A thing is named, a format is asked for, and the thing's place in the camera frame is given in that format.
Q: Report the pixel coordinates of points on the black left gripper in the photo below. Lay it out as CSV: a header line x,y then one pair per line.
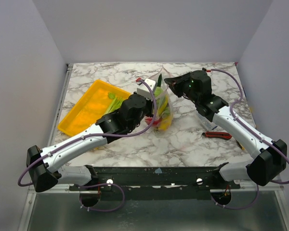
x,y
150,103

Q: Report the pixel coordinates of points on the yellow black pliers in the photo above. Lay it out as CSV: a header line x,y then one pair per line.
x,y
240,146

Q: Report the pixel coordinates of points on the black mounting rail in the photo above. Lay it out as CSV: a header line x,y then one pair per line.
x,y
155,183

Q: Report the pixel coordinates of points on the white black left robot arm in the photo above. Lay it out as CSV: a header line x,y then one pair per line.
x,y
45,165

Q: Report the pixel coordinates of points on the yellow plastic tray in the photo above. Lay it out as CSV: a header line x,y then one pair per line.
x,y
89,108

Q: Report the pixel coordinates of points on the green toy celery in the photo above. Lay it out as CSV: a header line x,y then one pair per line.
x,y
115,103

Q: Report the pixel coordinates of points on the red toy tomato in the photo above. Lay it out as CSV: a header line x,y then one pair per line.
x,y
149,120

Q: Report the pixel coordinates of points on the red black utility knife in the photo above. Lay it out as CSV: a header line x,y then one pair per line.
x,y
218,135

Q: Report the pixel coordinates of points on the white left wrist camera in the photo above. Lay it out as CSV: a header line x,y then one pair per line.
x,y
145,87

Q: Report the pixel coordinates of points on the green toy cabbage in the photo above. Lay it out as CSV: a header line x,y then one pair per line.
x,y
158,91

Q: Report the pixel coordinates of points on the green toy scallion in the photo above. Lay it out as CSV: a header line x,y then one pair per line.
x,y
159,80

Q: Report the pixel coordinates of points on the clear zip top bag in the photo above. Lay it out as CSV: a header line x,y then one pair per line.
x,y
165,74

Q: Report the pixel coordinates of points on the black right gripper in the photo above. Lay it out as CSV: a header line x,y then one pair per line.
x,y
180,84

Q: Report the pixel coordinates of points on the clear plastic screw box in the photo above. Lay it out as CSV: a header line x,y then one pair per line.
x,y
209,126

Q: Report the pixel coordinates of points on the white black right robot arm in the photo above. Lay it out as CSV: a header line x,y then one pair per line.
x,y
268,155

